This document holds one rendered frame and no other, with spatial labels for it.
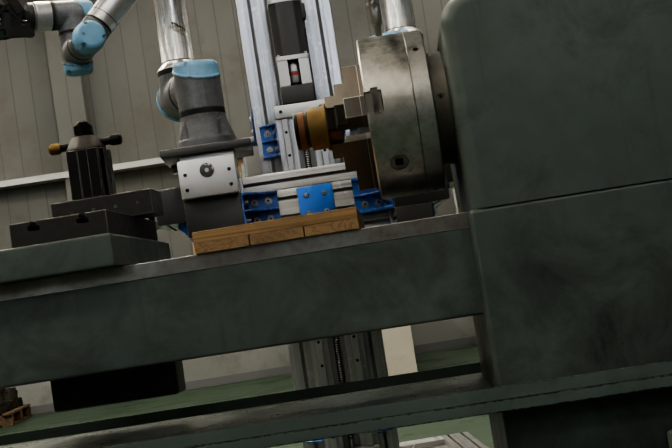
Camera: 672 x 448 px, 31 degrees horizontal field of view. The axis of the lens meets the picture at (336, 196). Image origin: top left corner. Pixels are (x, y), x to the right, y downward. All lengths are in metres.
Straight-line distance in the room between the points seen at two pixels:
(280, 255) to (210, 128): 0.87
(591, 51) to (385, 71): 0.37
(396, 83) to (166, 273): 0.54
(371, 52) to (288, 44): 0.89
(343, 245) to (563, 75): 0.49
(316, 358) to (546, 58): 1.22
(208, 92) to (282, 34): 0.27
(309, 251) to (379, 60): 0.38
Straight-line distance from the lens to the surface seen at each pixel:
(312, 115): 2.33
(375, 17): 2.35
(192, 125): 3.01
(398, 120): 2.20
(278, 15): 3.15
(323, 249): 2.18
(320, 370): 3.07
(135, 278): 2.22
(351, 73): 2.42
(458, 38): 2.16
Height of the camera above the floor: 0.76
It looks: 4 degrees up
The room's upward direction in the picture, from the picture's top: 9 degrees counter-clockwise
